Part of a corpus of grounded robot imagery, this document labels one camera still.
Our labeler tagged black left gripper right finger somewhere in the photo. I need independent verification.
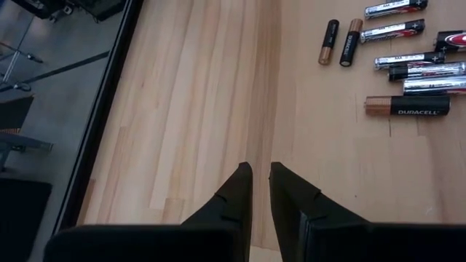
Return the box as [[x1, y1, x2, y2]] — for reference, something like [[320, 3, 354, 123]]
[[268, 162, 466, 262]]

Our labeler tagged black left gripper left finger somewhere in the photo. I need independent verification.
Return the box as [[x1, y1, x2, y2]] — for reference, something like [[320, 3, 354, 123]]
[[42, 162, 253, 262]]

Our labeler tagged black floor mat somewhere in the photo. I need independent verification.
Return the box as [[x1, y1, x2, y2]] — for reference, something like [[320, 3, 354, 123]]
[[0, 178, 52, 262]]

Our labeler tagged black copper Duracell AA battery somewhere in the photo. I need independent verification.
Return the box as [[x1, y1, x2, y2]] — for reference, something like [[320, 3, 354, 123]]
[[364, 95, 451, 117]]

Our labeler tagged silver AAA battery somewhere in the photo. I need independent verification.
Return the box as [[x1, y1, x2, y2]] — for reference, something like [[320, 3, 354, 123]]
[[403, 75, 466, 96], [387, 60, 466, 82], [374, 51, 446, 71], [359, 18, 426, 44], [364, 0, 429, 20]]

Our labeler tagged grey metal stand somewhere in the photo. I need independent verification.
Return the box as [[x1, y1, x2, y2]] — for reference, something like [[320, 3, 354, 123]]
[[0, 93, 54, 172]]

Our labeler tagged small black copper Duracell battery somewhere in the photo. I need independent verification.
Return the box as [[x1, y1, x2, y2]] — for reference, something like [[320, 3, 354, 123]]
[[318, 19, 340, 66], [339, 17, 364, 68]]

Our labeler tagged black red battery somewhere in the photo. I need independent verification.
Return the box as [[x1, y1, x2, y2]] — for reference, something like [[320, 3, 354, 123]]
[[433, 30, 466, 54]]

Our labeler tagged black floor cable with plug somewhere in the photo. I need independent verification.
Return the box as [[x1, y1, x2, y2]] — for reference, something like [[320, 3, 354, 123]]
[[0, 40, 44, 65]]

